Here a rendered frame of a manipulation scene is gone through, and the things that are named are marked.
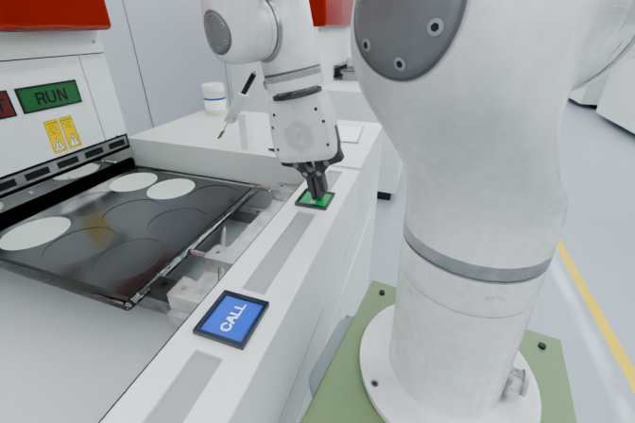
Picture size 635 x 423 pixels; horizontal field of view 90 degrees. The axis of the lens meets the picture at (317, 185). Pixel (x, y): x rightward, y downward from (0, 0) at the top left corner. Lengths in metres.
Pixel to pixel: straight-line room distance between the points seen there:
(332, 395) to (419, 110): 0.32
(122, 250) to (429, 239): 0.49
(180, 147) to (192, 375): 0.62
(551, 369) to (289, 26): 0.51
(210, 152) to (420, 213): 0.63
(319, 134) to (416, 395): 0.33
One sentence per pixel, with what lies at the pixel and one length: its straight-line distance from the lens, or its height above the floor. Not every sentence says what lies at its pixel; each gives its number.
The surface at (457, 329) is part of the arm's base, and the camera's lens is 0.31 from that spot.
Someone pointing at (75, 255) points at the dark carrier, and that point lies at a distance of 0.65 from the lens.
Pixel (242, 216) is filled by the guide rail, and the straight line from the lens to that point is 0.75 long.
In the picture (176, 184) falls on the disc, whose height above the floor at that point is 0.90.
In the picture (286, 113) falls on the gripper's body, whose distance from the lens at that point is 0.47.
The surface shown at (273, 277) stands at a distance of 0.40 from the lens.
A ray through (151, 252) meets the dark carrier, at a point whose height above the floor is 0.90.
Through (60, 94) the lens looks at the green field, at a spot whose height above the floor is 1.10.
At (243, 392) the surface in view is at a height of 0.96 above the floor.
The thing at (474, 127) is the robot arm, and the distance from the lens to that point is 0.17.
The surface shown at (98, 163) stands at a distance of 0.92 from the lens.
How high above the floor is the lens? 1.23
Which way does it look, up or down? 27 degrees down
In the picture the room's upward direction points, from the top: straight up
